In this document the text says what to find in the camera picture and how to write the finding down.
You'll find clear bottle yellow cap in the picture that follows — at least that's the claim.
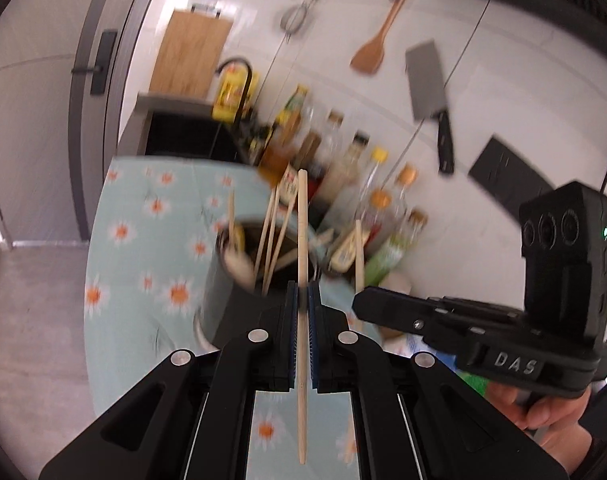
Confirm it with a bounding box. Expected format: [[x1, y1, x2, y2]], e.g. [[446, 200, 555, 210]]
[[343, 147, 390, 221]]

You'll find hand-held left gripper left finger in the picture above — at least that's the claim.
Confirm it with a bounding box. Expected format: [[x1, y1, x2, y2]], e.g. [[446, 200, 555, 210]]
[[38, 281, 300, 480]]

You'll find daisy print tablecloth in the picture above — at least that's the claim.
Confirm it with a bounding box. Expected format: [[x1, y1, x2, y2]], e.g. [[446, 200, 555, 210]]
[[83, 155, 367, 480]]

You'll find black door handle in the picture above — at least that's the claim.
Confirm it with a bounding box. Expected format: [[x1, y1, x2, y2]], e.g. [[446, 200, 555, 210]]
[[72, 31, 118, 95]]

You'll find green plastic packet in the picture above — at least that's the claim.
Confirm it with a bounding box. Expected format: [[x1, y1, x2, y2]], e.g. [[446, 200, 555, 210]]
[[458, 367, 492, 398]]

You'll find green label bottle gold cap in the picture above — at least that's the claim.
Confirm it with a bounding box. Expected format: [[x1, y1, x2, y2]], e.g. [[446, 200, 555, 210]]
[[366, 209, 429, 286]]

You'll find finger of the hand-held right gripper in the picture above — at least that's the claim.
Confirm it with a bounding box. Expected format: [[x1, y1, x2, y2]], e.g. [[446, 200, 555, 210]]
[[352, 286, 472, 350]]

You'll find wooden cutting board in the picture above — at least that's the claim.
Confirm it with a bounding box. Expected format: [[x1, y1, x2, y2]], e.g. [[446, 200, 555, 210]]
[[148, 4, 234, 102]]

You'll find amber oil bottle yellow label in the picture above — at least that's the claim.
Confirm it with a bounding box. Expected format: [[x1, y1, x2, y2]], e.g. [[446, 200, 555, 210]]
[[274, 85, 310, 161]]

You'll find black sink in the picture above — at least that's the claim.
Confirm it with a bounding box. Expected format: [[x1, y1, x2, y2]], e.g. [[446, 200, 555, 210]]
[[142, 109, 245, 165]]

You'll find yellow dish soap bottle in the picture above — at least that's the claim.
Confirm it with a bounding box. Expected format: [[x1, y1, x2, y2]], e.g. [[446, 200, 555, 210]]
[[212, 67, 258, 124]]

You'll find beige sauce bottle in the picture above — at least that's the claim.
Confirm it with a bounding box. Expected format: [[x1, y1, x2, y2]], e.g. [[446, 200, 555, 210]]
[[327, 131, 371, 198]]

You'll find person's right forearm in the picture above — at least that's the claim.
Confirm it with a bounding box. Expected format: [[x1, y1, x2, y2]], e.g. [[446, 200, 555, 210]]
[[568, 430, 607, 480]]

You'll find cleaver with black handle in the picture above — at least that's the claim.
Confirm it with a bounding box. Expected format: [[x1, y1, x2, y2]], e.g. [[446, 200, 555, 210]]
[[405, 40, 457, 176]]

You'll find person's right hand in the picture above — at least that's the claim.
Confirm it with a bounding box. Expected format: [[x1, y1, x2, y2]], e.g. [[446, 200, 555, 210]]
[[487, 382, 593, 462]]

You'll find black utensil holder metal rim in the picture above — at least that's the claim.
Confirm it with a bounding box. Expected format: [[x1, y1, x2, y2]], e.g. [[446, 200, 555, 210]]
[[196, 215, 315, 352]]

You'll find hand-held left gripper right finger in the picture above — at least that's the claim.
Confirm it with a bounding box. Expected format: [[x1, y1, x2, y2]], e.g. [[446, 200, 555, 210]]
[[307, 281, 570, 480]]

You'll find metal whisk on wall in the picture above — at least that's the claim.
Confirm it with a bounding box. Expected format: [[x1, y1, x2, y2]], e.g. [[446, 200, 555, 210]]
[[280, 0, 362, 44]]

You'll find black faucet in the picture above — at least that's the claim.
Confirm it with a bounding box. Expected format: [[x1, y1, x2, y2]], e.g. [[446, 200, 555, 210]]
[[216, 57, 257, 132]]

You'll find paper cup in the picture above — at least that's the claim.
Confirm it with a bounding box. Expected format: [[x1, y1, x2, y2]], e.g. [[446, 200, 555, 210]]
[[378, 270, 415, 297]]

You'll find wooden spatula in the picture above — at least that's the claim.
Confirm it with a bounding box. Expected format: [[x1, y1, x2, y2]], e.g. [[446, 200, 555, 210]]
[[350, 0, 422, 75]]

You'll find clear bottle orange cap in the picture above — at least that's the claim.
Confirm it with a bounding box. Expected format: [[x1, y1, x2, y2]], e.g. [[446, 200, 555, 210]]
[[368, 165, 420, 246]]

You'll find black wall panel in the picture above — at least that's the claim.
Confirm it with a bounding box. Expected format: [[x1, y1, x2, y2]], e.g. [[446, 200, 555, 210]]
[[467, 133, 555, 222]]

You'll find grey door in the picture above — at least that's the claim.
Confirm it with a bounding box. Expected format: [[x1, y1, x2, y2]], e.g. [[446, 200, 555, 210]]
[[0, 0, 173, 250]]

